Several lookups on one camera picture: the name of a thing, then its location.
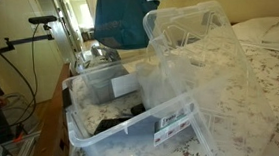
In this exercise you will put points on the teal fabric bag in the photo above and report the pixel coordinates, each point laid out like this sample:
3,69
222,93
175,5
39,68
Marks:
121,19

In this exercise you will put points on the clear white plastic bag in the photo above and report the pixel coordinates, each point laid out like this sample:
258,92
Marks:
153,83

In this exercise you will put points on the grey plastic bag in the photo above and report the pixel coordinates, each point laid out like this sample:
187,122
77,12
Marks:
104,54

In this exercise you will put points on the white paper bin label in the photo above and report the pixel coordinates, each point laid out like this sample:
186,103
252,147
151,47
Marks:
125,84

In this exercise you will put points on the small black object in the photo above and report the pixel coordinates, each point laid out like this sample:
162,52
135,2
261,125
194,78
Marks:
138,109

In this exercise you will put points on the small clear plastic bin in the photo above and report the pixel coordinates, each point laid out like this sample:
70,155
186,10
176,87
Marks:
103,81

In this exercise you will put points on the flat black object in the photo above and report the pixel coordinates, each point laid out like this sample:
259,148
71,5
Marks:
109,124

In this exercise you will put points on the large clear plastic bin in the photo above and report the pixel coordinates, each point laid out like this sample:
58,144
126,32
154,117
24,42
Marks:
117,140

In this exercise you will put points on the clear plastic bin lid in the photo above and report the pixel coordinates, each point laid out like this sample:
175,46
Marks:
213,82

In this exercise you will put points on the white pillow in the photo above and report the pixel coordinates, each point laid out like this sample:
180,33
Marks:
259,28

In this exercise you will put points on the floral bed sheet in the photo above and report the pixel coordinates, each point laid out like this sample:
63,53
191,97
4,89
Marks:
277,87

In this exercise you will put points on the wooden bed frame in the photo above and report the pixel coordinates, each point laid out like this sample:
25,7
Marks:
50,128

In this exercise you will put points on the black camera on stand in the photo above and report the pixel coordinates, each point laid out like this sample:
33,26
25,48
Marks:
43,19

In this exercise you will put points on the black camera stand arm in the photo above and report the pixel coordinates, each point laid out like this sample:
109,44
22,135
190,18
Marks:
16,44

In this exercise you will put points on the aluminium rail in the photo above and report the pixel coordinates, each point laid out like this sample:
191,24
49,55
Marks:
26,148

